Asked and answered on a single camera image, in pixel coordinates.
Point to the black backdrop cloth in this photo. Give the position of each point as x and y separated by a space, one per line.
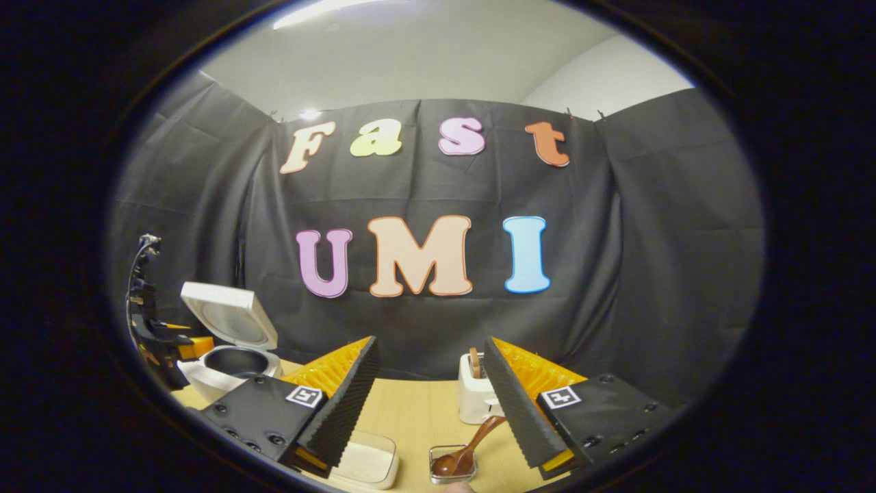
445 185

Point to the clear box of rice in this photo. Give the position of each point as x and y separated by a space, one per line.
373 462

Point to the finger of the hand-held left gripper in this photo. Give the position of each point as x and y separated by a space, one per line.
198 347
174 327

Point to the brown wooden spoon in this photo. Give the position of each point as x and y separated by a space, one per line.
452 462

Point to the white toaster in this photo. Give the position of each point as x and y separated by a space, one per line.
472 400

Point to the toast slice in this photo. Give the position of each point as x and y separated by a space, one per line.
474 363

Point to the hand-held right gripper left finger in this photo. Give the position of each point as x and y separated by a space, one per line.
342 404

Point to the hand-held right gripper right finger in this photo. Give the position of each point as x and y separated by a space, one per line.
523 411

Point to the clear chopstick holder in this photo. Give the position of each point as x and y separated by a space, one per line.
438 476

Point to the white rice cooker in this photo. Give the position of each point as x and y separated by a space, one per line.
229 318

